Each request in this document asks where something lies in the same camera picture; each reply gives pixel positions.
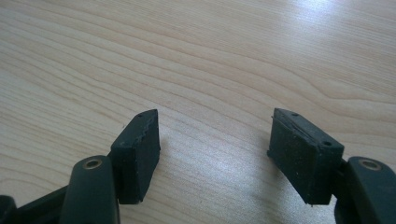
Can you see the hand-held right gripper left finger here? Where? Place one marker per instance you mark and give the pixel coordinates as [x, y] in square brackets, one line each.
[137, 158]

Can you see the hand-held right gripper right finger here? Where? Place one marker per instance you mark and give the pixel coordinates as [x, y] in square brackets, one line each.
[303, 161]

